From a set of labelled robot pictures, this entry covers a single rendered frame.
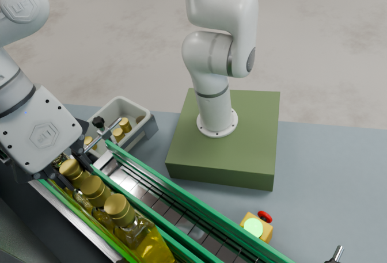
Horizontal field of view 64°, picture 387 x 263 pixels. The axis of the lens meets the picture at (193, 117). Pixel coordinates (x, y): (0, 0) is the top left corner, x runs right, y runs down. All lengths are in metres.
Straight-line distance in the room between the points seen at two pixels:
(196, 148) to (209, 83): 0.22
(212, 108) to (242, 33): 0.25
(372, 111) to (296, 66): 0.61
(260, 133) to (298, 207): 0.22
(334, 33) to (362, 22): 0.28
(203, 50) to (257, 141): 0.32
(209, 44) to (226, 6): 0.10
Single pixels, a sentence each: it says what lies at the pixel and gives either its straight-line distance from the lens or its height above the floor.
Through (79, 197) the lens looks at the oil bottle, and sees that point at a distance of 0.61.
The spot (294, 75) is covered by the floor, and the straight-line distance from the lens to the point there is 2.36.
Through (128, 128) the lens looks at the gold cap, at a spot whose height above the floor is 0.79.
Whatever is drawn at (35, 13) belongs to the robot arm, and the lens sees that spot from 0.43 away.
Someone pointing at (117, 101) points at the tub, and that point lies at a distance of 1.12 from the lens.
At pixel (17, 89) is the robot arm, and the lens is 0.46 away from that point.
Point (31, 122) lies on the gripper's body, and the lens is 0.48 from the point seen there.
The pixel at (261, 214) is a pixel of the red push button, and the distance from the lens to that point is 0.83.
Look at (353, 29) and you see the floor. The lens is 2.88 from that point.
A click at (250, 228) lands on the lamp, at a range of 0.76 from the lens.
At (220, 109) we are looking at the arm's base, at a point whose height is 0.94.
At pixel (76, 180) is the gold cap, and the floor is 1.14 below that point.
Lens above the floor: 1.57
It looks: 48 degrees down
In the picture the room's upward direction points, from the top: 12 degrees counter-clockwise
